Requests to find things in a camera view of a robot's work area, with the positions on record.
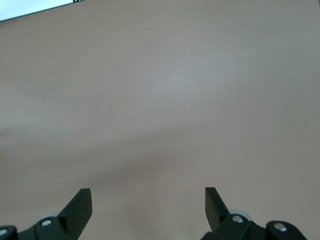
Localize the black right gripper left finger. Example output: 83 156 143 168
0 188 93 240

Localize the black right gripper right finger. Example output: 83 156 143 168
201 186 307 240

